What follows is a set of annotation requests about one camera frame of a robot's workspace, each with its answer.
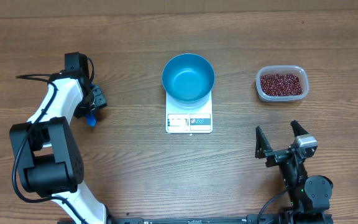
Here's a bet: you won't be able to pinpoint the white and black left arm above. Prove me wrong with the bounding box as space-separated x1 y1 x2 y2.
9 70 115 223

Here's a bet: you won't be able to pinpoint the clear plastic container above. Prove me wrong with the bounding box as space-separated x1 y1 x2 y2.
255 65 310 102

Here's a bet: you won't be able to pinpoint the blue plastic measuring scoop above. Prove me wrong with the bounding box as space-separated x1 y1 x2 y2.
85 112 96 127

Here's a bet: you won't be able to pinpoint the white digital kitchen scale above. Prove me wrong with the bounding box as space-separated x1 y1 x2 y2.
165 92 213 134

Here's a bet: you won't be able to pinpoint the red beans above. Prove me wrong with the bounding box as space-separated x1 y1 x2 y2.
260 73 303 96

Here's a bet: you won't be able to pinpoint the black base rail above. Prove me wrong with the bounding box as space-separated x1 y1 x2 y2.
57 213 334 224

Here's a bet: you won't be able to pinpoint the teal bowl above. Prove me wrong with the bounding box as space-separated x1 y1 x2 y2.
162 54 216 104

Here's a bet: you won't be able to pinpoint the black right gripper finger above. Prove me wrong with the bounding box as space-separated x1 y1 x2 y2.
255 126 273 159
290 120 309 137

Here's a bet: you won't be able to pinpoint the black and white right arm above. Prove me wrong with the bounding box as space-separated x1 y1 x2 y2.
255 120 333 224

